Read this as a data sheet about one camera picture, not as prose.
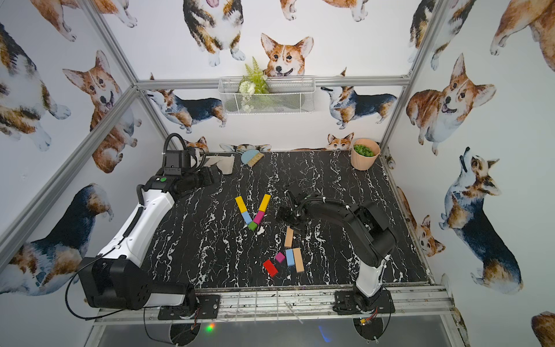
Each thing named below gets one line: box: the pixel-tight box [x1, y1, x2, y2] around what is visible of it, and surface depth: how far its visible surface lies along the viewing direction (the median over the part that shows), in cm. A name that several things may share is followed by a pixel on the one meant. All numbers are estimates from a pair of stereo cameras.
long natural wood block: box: [284, 225, 295, 248], surface depth 91 cm
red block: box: [263, 258, 279, 277], surface depth 84 cm
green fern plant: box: [238, 56, 270, 113], surface depth 85 cm
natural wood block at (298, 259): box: [292, 247, 305, 273], surface depth 85 cm
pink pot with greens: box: [350, 138, 381, 172], surface depth 109 cm
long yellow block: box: [258, 193, 271, 213], surface depth 102 cm
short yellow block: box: [234, 195, 248, 214], surface depth 102 cm
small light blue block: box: [240, 211, 253, 225], surface depth 97 cm
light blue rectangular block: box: [285, 248, 295, 267], surface depth 85 cm
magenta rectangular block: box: [252, 211, 266, 225], surface depth 97 cm
